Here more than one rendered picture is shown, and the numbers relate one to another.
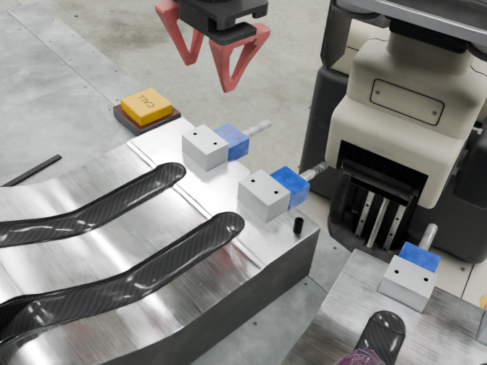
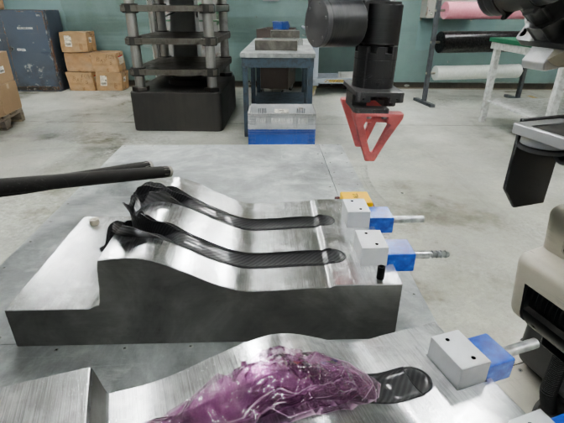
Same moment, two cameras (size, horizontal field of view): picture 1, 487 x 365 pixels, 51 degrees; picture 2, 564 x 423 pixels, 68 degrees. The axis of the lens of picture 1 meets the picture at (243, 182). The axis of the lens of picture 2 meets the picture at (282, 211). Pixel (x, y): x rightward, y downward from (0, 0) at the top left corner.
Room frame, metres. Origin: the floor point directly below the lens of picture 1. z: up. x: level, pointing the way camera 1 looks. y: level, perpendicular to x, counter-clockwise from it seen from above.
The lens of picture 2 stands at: (-0.03, -0.28, 1.20)
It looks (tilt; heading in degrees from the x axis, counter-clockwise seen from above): 26 degrees down; 43
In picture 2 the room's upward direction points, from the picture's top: straight up
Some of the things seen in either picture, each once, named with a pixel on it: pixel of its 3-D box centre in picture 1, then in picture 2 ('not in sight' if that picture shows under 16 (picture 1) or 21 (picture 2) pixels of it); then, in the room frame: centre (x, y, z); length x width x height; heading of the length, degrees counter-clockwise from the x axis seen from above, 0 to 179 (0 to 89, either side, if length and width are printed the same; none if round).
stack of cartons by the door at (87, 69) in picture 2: not in sight; (95, 60); (2.98, 6.43, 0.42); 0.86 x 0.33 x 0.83; 132
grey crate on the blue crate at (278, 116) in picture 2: not in sight; (281, 116); (2.78, 2.35, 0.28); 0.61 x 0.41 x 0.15; 132
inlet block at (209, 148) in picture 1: (232, 140); (383, 219); (0.53, 0.02, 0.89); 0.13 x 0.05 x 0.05; 135
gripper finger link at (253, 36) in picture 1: (223, 47); (371, 126); (0.49, 0.03, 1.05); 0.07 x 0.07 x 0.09; 46
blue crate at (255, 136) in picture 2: not in sight; (281, 135); (2.78, 2.35, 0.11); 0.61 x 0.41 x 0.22; 132
